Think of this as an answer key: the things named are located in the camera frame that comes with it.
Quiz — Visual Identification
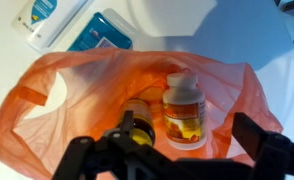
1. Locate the white Pantene bottle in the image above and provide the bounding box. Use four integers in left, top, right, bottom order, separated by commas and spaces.
11, 0, 89, 52

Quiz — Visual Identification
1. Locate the teal blister packet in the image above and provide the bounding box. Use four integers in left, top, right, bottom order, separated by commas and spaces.
66, 8, 139, 53

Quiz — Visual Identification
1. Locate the dark bottle with yellow lid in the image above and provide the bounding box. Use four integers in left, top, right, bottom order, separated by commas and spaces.
116, 97, 157, 148

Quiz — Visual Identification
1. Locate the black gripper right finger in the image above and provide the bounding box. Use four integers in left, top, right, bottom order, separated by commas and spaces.
232, 112, 294, 180

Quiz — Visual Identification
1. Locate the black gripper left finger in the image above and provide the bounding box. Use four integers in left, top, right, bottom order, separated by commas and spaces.
51, 110, 188, 180

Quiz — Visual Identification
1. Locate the orange translucent plastic bag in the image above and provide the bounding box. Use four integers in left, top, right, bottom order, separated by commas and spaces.
0, 47, 285, 180

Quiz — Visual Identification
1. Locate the white bottle with orange label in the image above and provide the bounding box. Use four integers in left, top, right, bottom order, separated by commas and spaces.
162, 71, 208, 151

